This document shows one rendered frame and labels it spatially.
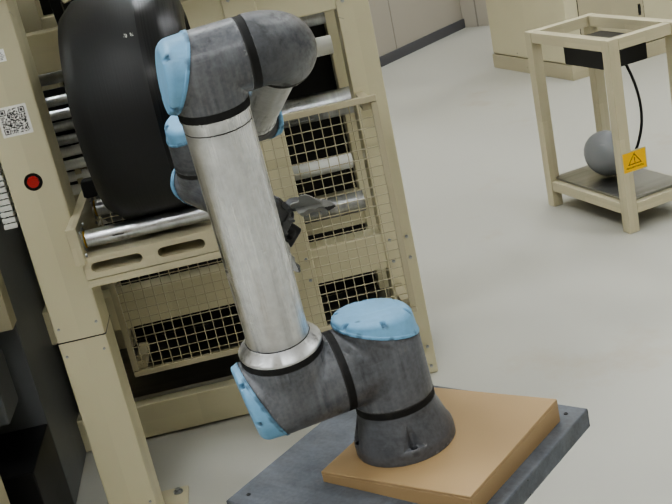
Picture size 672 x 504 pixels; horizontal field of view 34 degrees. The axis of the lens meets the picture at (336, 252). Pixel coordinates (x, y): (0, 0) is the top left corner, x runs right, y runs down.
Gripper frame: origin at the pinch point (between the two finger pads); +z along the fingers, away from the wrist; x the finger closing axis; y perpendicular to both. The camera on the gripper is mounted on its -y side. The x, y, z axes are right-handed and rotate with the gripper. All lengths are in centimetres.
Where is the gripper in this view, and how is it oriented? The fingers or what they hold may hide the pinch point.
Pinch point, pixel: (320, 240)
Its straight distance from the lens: 217.7
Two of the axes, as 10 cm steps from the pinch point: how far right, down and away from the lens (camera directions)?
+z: 7.7, 3.4, -5.4
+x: 4.7, -8.8, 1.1
